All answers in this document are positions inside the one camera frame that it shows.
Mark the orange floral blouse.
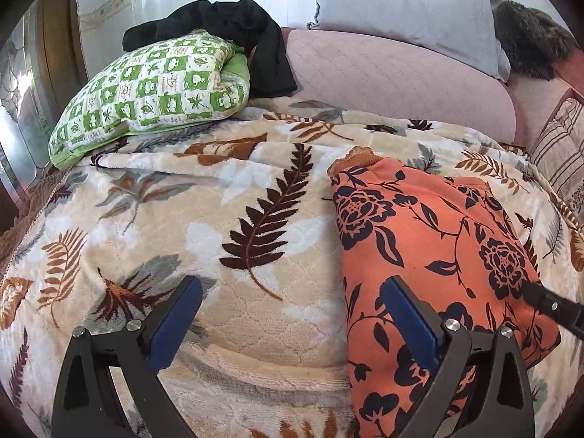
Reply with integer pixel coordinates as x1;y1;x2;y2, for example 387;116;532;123
328;147;560;437

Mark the striped beige cushion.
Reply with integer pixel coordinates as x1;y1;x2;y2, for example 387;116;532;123
531;95;584;227

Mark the brown lace bed skirt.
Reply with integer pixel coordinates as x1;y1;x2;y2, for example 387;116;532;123
1;168;64;274

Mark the pink sofa backrest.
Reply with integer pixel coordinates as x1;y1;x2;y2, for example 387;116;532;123
507;50;583;148

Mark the leaf pattern fleece blanket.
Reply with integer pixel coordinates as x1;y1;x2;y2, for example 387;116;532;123
1;98;583;437

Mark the dark furry cushion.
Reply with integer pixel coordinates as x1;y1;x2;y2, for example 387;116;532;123
493;0;580;80

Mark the pink bolster cushion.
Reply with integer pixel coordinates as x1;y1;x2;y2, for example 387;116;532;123
286;29;517;143

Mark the green white checkered pillow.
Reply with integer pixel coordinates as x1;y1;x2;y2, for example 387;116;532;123
47;30;250;170

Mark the wooden door with stained glass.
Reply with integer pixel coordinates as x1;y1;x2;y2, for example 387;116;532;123
1;0;88;233

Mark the light blue pillow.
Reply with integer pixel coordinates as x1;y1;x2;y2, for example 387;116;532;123
309;0;511;82

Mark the black garment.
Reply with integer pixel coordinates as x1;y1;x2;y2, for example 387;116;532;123
122;0;298;98

